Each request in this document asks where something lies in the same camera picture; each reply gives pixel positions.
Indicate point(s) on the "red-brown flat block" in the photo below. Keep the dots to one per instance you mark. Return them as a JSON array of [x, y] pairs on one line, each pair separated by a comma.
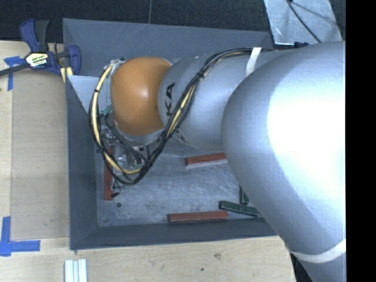
[[196, 216], [205, 158], [107, 187]]

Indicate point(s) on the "grey metal bin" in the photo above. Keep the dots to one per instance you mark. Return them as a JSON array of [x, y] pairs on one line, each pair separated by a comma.
[[176, 192]]

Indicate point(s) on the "pale wood flat board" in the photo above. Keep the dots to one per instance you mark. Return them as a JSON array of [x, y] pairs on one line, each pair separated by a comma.
[[38, 157]]

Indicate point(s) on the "dark green flat block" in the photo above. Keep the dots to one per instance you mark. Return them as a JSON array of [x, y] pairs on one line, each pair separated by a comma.
[[239, 208]]

